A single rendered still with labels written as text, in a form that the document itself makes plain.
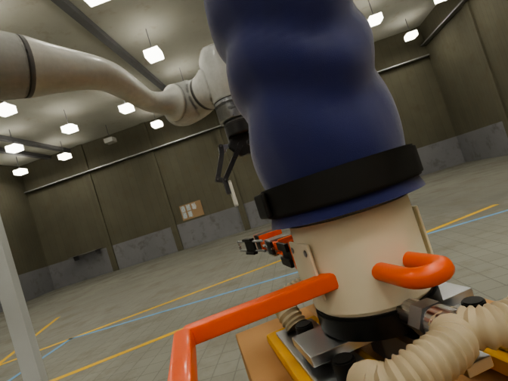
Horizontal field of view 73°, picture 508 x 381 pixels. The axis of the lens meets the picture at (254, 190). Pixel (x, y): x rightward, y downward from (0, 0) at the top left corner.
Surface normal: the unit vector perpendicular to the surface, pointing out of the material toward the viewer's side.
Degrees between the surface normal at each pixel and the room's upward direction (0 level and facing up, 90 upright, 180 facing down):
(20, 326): 90
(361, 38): 78
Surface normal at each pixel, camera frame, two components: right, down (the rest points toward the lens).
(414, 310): -0.96, -0.22
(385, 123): 0.46, -0.34
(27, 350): 0.22, -0.11
